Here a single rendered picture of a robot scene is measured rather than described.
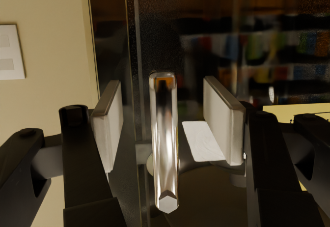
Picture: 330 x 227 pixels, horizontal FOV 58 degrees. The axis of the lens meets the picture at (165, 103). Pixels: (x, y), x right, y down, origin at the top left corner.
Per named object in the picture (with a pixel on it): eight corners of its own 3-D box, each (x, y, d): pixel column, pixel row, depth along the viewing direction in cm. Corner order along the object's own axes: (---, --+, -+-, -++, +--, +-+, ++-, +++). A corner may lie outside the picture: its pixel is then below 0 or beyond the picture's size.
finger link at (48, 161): (89, 180, 12) (14, 184, 12) (105, 132, 17) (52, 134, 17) (84, 146, 12) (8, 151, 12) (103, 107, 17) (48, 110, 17)
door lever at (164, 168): (140, 58, 21) (177, 57, 21) (147, 178, 24) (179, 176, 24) (138, 73, 16) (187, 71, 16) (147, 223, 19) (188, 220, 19)
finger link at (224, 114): (230, 107, 13) (246, 106, 13) (203, 75, 20) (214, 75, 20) (228, 166, 14) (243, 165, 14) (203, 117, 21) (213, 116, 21)
